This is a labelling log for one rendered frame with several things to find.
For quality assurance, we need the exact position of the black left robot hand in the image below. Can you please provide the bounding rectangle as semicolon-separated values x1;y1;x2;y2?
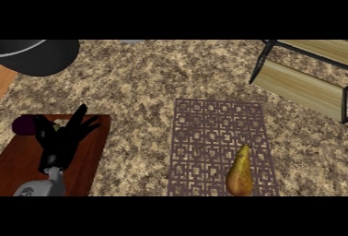
32;103;101;175

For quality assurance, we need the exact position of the patterned purple brown placemat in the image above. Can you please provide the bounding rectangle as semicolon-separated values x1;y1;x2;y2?
166;98;280;197

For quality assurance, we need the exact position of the golden brown croissant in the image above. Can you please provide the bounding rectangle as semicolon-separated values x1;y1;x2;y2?
225;144;253;197

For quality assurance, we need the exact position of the reddish brown wooden cutting board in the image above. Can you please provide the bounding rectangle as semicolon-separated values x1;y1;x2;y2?
0;113;113;197

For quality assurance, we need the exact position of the dark purple round vegetable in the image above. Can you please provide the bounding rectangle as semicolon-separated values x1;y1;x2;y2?
10;114;38;136

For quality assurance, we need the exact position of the black round pot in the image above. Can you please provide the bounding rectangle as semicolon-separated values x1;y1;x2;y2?
0;39;81;77

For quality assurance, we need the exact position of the wooden tiered shelf black frame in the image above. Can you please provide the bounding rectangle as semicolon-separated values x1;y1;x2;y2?
247;39;348;124

